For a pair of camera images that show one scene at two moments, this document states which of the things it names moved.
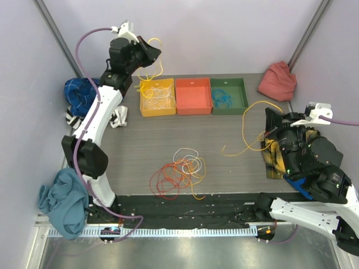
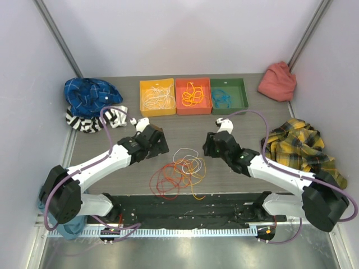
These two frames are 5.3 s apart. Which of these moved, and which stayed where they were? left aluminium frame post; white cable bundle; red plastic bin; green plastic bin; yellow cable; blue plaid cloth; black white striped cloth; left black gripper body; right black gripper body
Moved: yellow cable; right black gripper body; left black gripper body
Stayed: black white striped cloth; red plastic bin; white cable bundle; blue plaid cloth; green plastic bin; left aluminium frame post
